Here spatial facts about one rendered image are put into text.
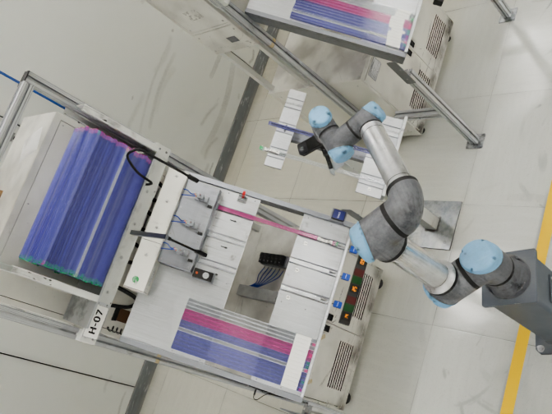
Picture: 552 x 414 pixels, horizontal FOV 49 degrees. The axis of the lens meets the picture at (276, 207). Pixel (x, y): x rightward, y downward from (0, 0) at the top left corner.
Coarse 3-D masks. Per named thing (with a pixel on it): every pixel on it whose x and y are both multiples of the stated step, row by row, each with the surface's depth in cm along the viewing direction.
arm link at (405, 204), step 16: (368, 112) 191; (352, 128) 193; (368, 128) 187; (368, 144) 185; (384, 144) 181; (384, 160) 177; (400, 160) 177; (384, 176) 176; (400, 176) 170; (400, 192) 167; (416, 192) 167; (384, 208) 168; (400, 208) 165; (416, 208) 166; (400, 224) 165; (416, 224) 167
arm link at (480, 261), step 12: (480, 240) 192; (468, 252) 192; (480, 252) 190; (492, 252) 188; (504, 252) 195; (468, 264) 190; (480, 264) 188; (492, 264) 187; (504, 264) 191; (468, 276) 191; (480, 276) 190; (492, 276) 190; (504, 276) 193
